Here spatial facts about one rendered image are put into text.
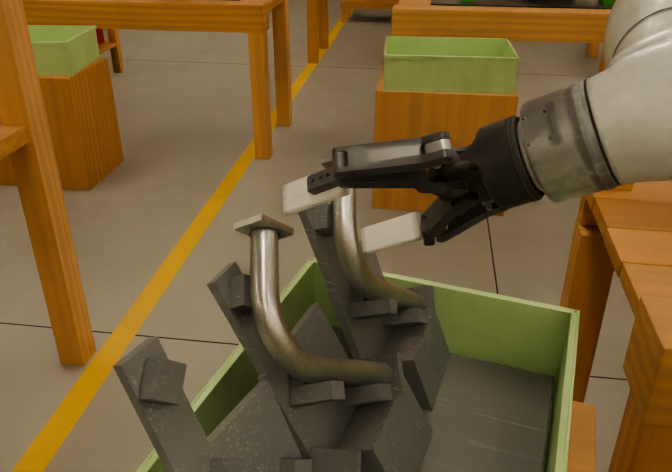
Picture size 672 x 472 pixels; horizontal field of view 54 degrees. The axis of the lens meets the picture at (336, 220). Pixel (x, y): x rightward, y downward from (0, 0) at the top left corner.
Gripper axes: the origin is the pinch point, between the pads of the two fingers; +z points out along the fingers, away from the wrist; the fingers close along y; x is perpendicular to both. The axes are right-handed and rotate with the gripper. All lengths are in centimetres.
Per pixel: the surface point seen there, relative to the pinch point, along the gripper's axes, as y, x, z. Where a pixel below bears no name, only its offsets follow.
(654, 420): -64, 16, -14
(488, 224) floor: -239, -98, 68
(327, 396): -8.7, 15.4, 8.1
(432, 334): -36.5, 3.7, 8.2
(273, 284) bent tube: 0.0, 4.9, 8.1
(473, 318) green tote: -41.5, 1.2, 3.5
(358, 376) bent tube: -15.5, 12.4, 8.3
